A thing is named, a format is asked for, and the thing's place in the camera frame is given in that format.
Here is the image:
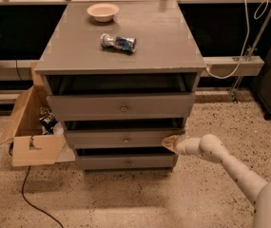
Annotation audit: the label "crushed blue white can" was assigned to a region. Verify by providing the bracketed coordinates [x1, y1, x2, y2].
[100, 33, 137, 53]

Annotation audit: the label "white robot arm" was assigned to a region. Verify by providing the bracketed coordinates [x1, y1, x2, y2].
[162, 134, 271, 228]

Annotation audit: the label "snack bags in box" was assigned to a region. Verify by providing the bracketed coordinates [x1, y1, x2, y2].
[39, 107, 58, 135]

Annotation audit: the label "grey drawer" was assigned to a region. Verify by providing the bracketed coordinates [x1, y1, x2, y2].
[47, 93, 195, 122]
[66, 118, 184, 148]
[75, 146, 178, 171]

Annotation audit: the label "white bowl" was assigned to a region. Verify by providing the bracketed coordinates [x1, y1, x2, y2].
[87, 3, 119, 23]

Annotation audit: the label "black floor cable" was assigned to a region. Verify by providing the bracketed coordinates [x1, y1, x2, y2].
[8, 142, 65, 228]

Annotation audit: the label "grey bottom drawer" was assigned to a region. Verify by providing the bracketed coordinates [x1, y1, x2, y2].
[75, 146, 178, 171]

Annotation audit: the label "metal stand pole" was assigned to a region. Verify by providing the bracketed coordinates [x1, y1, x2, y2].
[229, 9, 271, 104]

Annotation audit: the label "grey drawer cabinet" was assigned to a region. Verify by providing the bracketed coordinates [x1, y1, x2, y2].
[34, 0, 207, 173]

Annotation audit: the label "open cardboard box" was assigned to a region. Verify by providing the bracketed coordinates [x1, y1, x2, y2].
[0, 63, 66, 167]

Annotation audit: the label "white hanging cable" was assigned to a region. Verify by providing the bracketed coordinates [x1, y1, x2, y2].
[204, 0, 270, 80]

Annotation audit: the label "grey top drawer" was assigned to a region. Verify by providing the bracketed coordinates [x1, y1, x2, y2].
[47, 93, 195, 122]

